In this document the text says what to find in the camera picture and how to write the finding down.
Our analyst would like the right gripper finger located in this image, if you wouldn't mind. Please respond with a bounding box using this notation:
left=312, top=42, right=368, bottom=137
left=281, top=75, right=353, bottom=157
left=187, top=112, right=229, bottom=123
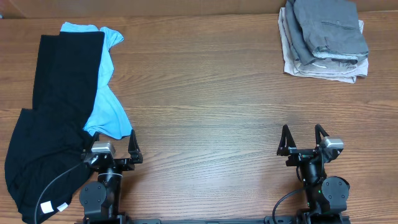
left=315, top=124, right=329, bottom=145
left=277, top=124, right=297, bottom=156

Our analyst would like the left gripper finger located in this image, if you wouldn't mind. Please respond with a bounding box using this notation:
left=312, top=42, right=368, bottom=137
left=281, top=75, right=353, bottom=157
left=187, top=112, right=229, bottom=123
left=127, top=129, right=143, bottom=164
left=84, top=131, right=100, bottom=152

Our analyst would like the black t-shirt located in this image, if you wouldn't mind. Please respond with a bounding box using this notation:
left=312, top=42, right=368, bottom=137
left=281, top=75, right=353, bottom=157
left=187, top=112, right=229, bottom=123
left=5, top=32, right=104, bottom=223

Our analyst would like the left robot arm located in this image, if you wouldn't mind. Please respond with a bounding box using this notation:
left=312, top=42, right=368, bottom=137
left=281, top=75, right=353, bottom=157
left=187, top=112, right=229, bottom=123
left=79, top=130, right=143, bottom=224

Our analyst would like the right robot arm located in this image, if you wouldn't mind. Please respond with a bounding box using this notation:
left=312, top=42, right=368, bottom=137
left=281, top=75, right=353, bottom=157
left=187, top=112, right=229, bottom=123
left=272, top=124, right=350, bottom=224

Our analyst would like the light blue t-shirt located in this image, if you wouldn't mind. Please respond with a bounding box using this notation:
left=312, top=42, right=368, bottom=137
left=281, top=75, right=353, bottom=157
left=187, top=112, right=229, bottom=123
left=60, top=22, right=132, bottom=139

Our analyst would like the beige folded garment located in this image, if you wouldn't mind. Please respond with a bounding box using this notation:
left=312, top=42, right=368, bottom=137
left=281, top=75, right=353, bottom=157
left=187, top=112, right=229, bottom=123
left=278, top=7, right=368, bottom=83

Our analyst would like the light grey folded garment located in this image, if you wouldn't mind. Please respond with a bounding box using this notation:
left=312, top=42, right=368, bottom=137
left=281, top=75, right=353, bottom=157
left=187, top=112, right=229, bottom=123
left=284, top=54, right=369, bottom=74

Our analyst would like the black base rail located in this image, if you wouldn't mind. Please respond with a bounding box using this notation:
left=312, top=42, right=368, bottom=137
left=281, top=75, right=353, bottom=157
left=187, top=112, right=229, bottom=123
left=127, top=216, right=301, bottom=224

